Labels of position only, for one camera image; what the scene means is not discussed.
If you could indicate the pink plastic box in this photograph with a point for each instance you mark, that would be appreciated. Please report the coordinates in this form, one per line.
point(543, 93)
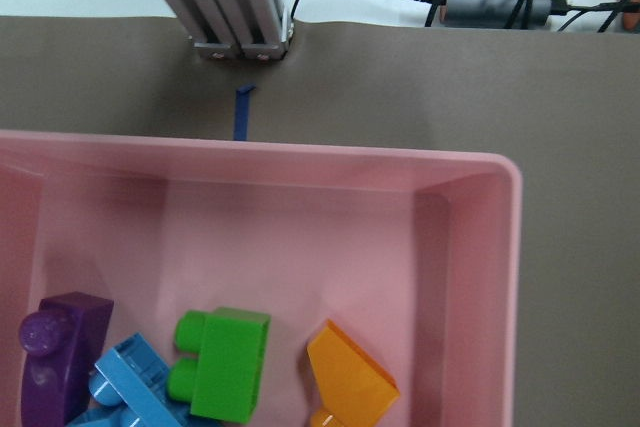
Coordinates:
point(414, 254)

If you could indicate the long blue block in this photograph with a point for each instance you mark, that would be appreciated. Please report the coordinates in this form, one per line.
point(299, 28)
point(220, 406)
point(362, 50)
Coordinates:
point(129, 388)

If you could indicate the purple block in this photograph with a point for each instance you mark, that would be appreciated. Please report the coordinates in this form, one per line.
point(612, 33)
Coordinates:
point(62, 340)

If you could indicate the green block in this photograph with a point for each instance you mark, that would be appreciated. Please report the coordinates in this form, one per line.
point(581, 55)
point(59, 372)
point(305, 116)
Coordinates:
point(219, 374)

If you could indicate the orange block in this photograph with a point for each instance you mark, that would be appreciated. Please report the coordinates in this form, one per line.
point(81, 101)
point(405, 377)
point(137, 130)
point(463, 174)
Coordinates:
point(354, 389)

